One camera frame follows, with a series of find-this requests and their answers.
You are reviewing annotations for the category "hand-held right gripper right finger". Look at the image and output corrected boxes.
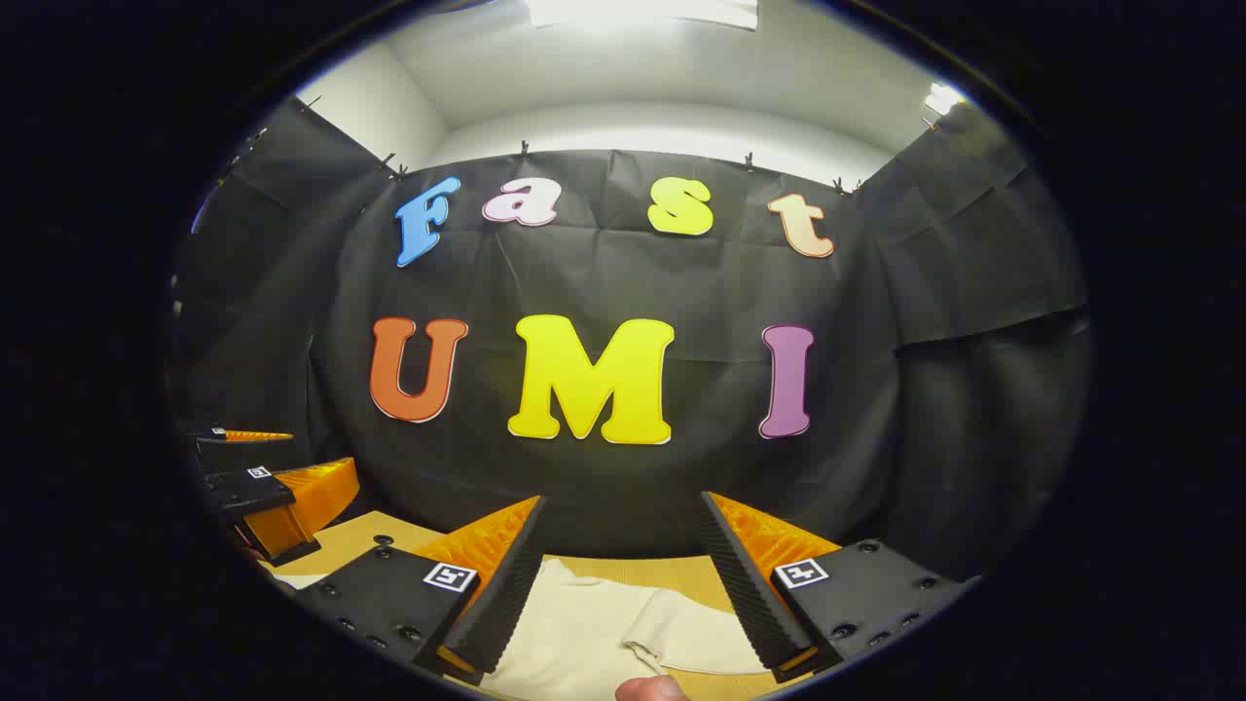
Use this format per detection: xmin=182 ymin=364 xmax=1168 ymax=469
xmin=699 ymin=491 xmax=976 ymax=684

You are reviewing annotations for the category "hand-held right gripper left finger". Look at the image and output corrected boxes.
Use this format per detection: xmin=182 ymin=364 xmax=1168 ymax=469
xmin=290 ymin=495 xmax=549 ymax=686

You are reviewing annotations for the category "cream knit sweater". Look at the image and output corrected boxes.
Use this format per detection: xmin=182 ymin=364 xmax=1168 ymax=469
xmin=261 ymin=557 xmax=772 ymax=701

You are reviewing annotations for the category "black backdrop cloth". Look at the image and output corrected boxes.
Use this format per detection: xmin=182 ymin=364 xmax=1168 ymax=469
xmin=170 ymin=97 xmax=1091 ymax=585

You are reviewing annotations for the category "rectangular ceiling light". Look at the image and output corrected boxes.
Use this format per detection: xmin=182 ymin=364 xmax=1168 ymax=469
xmin=526 ymin=0 xmax=760 ymax=32

